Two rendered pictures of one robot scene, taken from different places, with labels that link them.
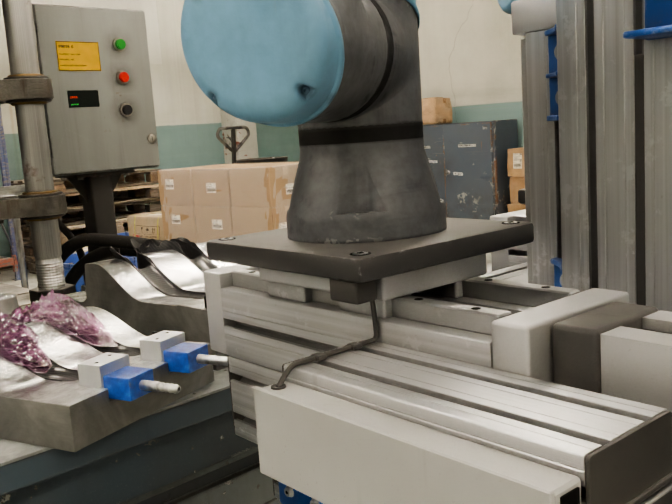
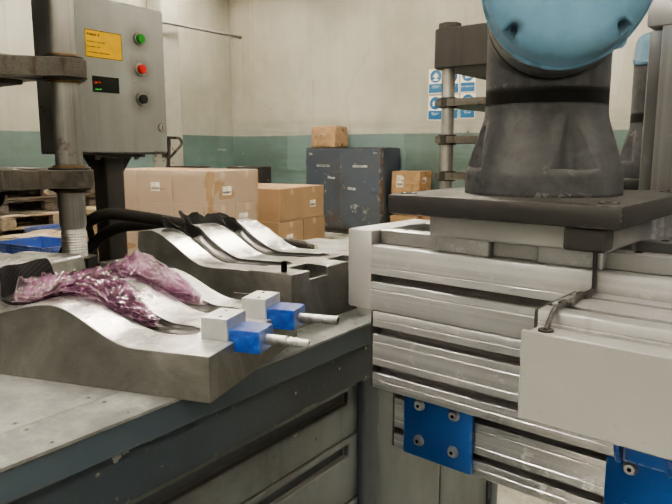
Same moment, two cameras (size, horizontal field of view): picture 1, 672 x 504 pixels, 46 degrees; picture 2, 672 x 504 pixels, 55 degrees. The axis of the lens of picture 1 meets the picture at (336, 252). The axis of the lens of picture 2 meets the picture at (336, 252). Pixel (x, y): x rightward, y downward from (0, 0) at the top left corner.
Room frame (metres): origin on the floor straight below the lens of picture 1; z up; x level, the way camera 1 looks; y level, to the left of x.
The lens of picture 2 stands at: (0.14, 0.28, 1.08)
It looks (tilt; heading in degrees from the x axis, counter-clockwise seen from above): 9 degrees down; 350
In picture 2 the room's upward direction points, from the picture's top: straight up
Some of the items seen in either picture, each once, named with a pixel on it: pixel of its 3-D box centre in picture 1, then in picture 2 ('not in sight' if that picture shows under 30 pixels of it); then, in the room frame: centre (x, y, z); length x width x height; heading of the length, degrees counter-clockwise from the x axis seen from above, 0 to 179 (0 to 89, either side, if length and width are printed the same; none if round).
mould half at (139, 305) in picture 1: (188, 292); (235, 261); (1.38, 0.27, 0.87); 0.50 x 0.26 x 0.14; 44
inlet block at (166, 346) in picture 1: (192, 358); (292, 316); (1.00, 0.20, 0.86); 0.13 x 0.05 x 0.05; 62
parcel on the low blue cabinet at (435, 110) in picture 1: (429, 111); (329, 136); (8.70, -1.12, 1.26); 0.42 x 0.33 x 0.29; 44
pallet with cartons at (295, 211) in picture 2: not in sight; (252, 222); (6.50, 0.02, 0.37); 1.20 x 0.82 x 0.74; 52
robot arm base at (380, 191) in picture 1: (363, 179); (543, 142); (0.74, -0.03, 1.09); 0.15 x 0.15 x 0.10
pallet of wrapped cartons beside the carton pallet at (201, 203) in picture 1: (245, 228); (182, 223); (5.70, 0.64, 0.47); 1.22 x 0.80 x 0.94; 48
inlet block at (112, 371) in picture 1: (135, 384); (259, 337); (0.90, 0.25, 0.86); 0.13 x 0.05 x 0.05; 62
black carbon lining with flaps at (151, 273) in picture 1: (186, 266); (236, 237); (1.36, 0.26, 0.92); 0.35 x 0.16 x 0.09; 44
